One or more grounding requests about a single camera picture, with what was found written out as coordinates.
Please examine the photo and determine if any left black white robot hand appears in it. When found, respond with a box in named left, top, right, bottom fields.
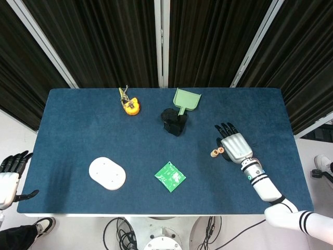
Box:
left=0, top=150, right=40, bottom=210

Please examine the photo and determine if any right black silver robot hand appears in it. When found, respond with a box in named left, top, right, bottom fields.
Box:
left=214, top=122, right=253, bottom=165

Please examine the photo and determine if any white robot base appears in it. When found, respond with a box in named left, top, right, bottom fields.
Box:
left=124, top=215, right=218, bottom=250

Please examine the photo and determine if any black trouser leg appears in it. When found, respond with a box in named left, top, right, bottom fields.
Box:
left=0, top=224, right=39, bottom=250

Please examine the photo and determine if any black white sneaker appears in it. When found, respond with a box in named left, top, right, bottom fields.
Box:
left=33, top=217, right=57, bottom=239

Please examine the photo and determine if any pale green dustpan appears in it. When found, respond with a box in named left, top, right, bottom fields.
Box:
left=172, top=87, right=202, bottom=116

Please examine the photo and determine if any green tea sachet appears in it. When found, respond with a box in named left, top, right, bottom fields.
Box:
left=154, top=161, right=187, bottom=193

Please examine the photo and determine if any black chair caster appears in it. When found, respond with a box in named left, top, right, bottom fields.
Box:
left=311, top=168, right=333, bottom=183

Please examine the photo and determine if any white shoe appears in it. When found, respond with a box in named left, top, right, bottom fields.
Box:
left=314, top=154, right=333, bottom=172

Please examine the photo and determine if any blue velvet table cloth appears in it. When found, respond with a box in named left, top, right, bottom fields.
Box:
left=17, top=87, right=314, bottom=216

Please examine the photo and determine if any white oval plastic plate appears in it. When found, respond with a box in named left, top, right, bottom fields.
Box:
left=88, top=156, right=127, bottom=191

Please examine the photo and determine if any dark pleated curtain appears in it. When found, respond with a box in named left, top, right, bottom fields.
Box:
left=0, top=0, right=76, bottom=131
left=168, top=0, right=274, bottom=89
left=22, top=0, right=159, bottom=89
left=238, top=0, right=333, bottom=135

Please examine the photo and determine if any orange toy with clip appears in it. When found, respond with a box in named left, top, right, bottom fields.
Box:
left=118, top=84, right=140, bottom=116

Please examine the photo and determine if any white frame rail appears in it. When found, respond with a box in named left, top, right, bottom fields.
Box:
left=295, top=111, right=333, bottom=139

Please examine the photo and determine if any white frame post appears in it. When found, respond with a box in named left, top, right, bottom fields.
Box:
left=5, top=0, right=79, bottom=89
left=229, top=0, right=287, bottom=89
left=153, top=0, right=170, bottom=89

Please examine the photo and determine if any black cable bundle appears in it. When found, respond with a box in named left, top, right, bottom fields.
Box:
left=103, top=217, right=138, bottom=250

